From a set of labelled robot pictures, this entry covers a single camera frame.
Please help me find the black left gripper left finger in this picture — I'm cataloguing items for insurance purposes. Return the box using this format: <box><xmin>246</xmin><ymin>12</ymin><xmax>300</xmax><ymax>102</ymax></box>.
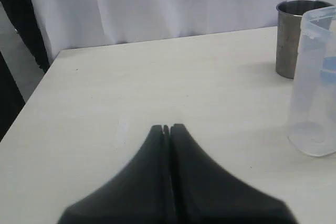
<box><xmin>59</xmin><ymin>125</ymin><xmax>174</xmax><ymax>223</ymax></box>

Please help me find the stainless steel cup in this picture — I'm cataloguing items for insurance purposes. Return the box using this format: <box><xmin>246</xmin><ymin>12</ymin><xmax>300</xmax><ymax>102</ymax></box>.
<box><xmin>276</xmin><ymin>0</ymin><xmax>332</xmax><ymax>79</ymax></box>

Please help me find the clear plastic container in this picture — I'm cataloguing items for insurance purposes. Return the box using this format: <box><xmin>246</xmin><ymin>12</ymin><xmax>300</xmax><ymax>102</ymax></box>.
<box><xmin>287</xmin><ymin>6</ymin><xmax>335</xmax><ymax>157</ymax></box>

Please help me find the white backdrop curtain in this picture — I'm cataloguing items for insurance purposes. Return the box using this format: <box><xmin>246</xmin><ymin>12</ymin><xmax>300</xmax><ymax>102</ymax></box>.
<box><xmin>32</xmin><ymin>0</ymin><xmax>335</xmax><ymax>61</ymax></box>

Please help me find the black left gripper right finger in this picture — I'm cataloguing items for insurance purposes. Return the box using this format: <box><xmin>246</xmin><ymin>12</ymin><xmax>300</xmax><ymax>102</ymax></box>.
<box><xmin>170</xmin><ymin>124</ymin><xmax>297</xmax><ymax>223</ymax></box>

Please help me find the blue plastic lid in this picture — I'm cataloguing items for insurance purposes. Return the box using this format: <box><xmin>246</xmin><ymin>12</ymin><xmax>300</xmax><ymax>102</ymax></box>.
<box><xmin>320</xmin><ymin>56</ymin><xmax>336</xmax><ymax>84</ymax></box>

